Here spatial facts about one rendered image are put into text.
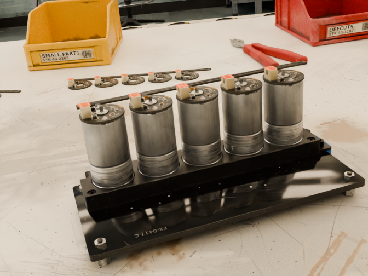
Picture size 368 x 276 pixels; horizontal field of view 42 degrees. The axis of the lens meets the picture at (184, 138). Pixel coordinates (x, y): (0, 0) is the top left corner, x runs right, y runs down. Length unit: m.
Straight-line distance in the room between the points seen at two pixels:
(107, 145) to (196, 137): 0.05
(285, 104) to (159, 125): 0.08
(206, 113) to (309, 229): 0.08
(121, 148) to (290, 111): 0.10
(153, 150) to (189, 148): 0.02
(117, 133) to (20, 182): 0.11
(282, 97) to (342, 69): 0.22
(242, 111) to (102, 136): 0.08
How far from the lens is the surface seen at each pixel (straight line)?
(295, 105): 0.30
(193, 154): 0.29
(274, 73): 0.29
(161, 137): 0.27
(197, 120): 0.27
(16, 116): 0.47
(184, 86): 0.27
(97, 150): 0.27
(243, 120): 0.29
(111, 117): 0.26
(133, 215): 0.27
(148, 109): 0.27
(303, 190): 0.28
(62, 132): 0.41
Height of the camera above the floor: 0.91
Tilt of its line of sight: 26 degrees down
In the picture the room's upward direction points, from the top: 5 degrees counter-clockwise
